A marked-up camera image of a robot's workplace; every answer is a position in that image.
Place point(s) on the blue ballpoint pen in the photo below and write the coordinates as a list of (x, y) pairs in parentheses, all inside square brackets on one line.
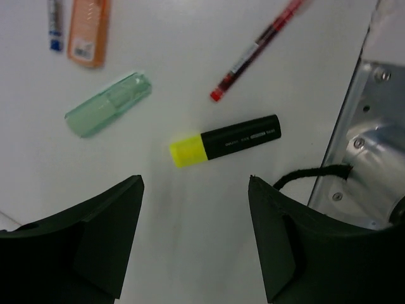
[(55, 25)]

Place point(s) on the orange eraser case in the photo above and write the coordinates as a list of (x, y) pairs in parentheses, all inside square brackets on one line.
[(88, 36)]

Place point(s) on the red gel pen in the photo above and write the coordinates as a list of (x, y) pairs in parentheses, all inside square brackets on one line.
[(256, 48)]

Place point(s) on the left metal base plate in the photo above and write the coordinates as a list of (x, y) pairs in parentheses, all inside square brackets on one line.
[(368, 136)]

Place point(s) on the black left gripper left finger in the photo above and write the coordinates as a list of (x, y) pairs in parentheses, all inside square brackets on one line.
[(79, 255)]

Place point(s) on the green eraser case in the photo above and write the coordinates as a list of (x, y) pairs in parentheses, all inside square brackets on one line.
[(101, 110)]

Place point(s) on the yellow cap black highlighter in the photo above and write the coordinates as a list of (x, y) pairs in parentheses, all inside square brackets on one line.
[(225, 141)]

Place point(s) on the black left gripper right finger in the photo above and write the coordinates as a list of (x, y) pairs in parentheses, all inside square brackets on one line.
[(308, 257)]

